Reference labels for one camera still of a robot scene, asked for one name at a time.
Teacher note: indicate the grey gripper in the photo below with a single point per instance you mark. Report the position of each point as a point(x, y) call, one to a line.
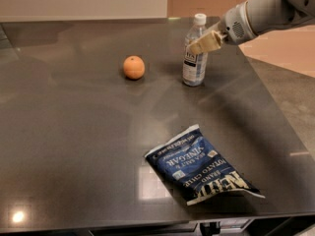
point(233, 28)

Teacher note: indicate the clear blue plastic water bottle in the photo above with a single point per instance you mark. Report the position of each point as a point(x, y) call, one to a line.
point(194, 66)

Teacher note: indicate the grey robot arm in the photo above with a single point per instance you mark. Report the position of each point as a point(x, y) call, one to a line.
point(252, 18)

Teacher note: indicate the orange fruit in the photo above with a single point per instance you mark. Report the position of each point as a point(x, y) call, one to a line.
point(134, 67)

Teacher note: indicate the blue potato chip bag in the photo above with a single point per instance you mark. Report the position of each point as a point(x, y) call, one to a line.
point(192, 163)

